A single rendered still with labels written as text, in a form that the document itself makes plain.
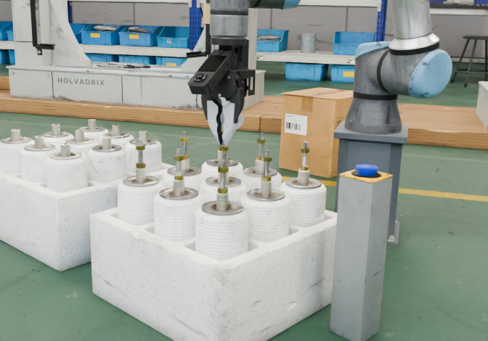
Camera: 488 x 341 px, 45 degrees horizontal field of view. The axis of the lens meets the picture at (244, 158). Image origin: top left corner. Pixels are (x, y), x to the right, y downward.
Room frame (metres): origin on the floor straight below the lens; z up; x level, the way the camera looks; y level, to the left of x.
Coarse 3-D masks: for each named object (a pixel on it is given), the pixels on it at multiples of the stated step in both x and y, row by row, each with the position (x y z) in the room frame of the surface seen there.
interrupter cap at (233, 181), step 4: (216, 176) 1.19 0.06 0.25; (208, 180) 1.17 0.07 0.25; (212, 180) 1.17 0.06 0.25; (216, 180) 1.17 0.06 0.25; (232, 180) 1.17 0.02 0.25; (236, 180) 1.17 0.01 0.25; (240, 180) 1.17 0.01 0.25; (208, 184) 1.14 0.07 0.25; (212, 184) 1.13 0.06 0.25; (216, 184) 1.13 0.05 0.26; (228, 184) 1.14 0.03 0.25; (232, 184) 1.13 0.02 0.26; (236, 184) 1.14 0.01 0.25
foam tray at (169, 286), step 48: (96, 240) 1.13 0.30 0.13; (144, 240) 1.02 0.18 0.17; (192, 240) 1.01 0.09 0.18; (288, 240) 1.03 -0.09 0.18; (96, 288) 1.14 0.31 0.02; (144, 288) 1.02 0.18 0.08; (192, 288) 0.93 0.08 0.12; (240, 288) 0.92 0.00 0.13; (288, 288) 1.02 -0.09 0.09; (192, 336) 0.93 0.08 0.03; (240, 336) 0.92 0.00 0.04
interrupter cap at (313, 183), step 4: (288, 180) 1.18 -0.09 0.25; (292, 180) 1.18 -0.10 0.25; (296, 180) 1.19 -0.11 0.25; (312, 180) 1.19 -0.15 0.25; (316, 180) 1.18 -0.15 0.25; (288, 184) 1.15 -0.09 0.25; (292, 184) 1.15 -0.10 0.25; (296, 184) 1.15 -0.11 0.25; (312, 184) 1.16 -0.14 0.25; (316, 184) 1.15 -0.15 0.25; (320, 184) 1.15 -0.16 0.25; (296, 188) 1.13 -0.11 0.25; (300, 188) 1.13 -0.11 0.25; (304, 188) 1.13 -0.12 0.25; (308, 188) 1.13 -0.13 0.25; (312, 188) 1.13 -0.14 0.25; (316, 188) 1.14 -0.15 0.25
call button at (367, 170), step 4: (360, 164) 1.03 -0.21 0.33; (364, 164) 1.03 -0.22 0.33; (368, 164) 1.03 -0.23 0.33; (356, 168) 1.01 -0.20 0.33; (360, 168) 1.00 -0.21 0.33; (364, 168) 1.00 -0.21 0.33; (368, 168) 1.00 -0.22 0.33; (372, 168) 1.00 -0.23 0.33; (376, 168) 1.01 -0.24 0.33; (360, 172) 1.00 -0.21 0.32; (364, 172) 1.00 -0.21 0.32; (368, 172) 1.00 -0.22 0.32; (372, 172) 1.00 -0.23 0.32; (376, 172) 1.01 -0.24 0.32
